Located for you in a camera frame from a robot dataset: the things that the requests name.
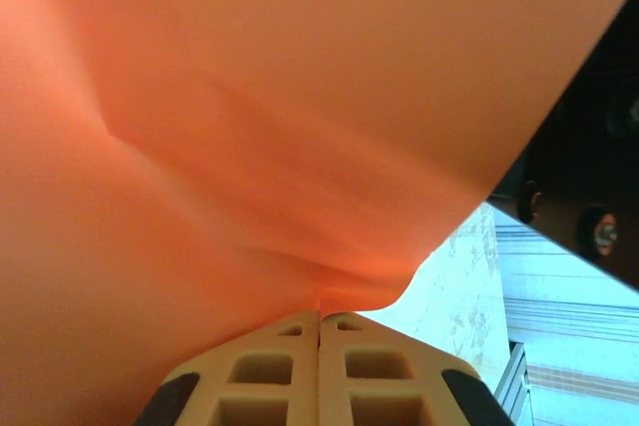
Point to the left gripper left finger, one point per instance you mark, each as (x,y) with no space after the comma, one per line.
(259,386)

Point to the orange wrapping paper sheet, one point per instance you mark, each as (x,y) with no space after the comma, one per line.
(249,97)

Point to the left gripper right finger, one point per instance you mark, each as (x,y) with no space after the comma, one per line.
(389,386)

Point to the aluminium side rail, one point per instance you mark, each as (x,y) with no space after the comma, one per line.
(516,386)

